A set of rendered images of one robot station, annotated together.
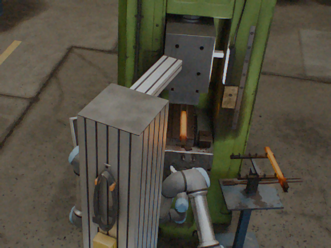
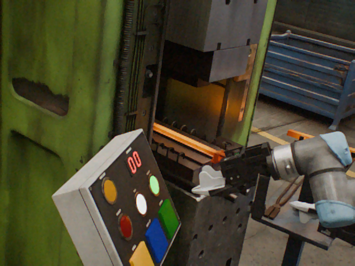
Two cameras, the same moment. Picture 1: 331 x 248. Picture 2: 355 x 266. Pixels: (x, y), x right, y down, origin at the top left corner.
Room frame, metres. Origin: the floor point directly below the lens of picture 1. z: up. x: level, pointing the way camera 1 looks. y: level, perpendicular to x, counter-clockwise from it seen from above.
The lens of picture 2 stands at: (1.85, 1.16, 1.67)
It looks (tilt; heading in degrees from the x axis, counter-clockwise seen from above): 23 degrees down; 306
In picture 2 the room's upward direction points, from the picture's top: 9 degrees clockwise
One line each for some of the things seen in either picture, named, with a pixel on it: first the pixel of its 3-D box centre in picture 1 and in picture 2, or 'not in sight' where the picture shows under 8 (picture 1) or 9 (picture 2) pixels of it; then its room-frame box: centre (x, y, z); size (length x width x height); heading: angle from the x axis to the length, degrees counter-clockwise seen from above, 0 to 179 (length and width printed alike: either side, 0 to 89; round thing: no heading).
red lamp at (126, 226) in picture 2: not in sight; (125, 226); (2.44, 0.51, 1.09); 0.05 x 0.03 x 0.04; 90
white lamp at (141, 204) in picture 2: not in sight; (141, 204); (2.48, 0.42, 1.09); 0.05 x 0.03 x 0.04; 90
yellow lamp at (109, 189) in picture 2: not in sight; (109, 190); (2.48, 0.53, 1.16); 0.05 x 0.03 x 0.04; 90
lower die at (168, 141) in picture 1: (179, 123); (163, 145); (2.85, -0.11, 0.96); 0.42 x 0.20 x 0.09; 0
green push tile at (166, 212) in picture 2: not in sight; (167, 218); (2.48, 0.31, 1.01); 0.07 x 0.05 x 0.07; 115
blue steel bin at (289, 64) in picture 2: not in sight; (309, 76); (4.04, -4.04, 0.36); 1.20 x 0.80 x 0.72; 179
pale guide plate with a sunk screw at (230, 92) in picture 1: (229, 96); (246, 57); (2.77, -0.42, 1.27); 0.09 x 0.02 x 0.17; 90
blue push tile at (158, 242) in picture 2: not in sight; (155, 240); (2.44, 0.40, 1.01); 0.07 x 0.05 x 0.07; 115
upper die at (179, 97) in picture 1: (184, 81); (177, 46); (2.85, -0.11, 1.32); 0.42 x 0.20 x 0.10; 0
